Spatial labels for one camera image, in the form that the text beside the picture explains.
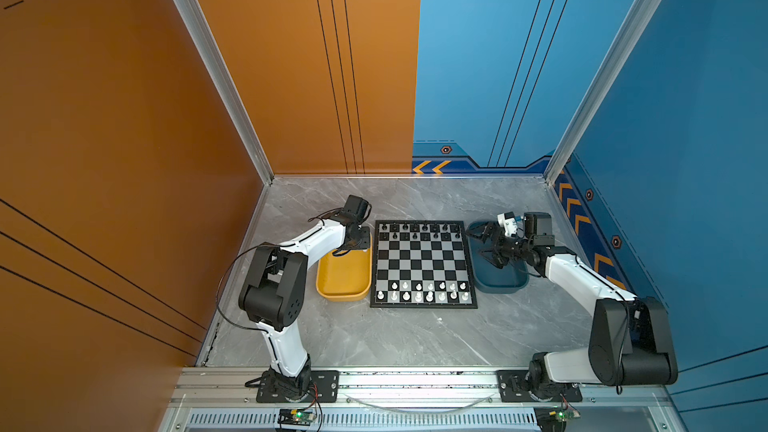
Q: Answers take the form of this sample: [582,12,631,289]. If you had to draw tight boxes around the teal plastic tray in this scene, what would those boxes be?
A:
[467,221,529,294]

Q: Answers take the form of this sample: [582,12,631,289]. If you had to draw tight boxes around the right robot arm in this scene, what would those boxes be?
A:
[468,212,679,401]

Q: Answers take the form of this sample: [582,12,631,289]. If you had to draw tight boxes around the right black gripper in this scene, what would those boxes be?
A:
[465,222,533,267]

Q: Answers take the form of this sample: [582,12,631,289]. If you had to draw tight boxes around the left green circuit board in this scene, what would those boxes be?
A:
[276,409,319,431]

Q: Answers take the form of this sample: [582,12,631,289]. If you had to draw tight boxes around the black white chess board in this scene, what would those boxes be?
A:
[369,220,478,310]

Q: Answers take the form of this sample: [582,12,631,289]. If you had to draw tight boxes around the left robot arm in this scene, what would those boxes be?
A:
[238,195,371,401]

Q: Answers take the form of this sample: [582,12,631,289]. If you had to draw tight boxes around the right circuit board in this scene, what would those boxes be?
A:
[534,408,581,432]

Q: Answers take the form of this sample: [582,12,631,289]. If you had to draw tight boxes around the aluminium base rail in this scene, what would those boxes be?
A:
[169,366,672,411]

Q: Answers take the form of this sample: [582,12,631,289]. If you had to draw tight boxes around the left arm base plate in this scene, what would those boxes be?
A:
[256,369,340,404]

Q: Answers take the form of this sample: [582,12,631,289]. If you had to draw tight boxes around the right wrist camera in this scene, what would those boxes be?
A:
[497,212,525,237]

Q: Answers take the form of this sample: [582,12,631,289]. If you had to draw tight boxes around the yellow plastic tray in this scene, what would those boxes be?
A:
[316,247,373,302]

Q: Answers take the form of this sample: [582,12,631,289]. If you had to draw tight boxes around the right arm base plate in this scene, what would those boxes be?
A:
[496,369,583,403]

